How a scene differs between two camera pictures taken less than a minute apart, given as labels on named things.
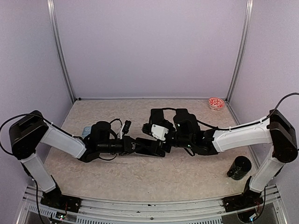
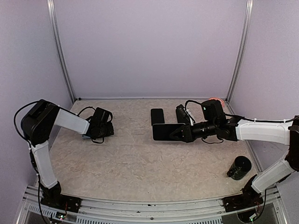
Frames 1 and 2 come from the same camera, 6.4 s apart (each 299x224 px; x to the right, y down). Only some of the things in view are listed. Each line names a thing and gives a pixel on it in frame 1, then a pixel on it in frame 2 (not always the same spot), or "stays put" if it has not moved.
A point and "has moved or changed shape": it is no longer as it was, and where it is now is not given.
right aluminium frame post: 246,30 stays put
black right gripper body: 167,149 -> 189,132
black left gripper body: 126,143 -> 104,132
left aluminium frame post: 51,10 stays put
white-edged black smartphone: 148,147 has moved or changed shape
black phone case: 157,115 stays put
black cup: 241,165 stays put
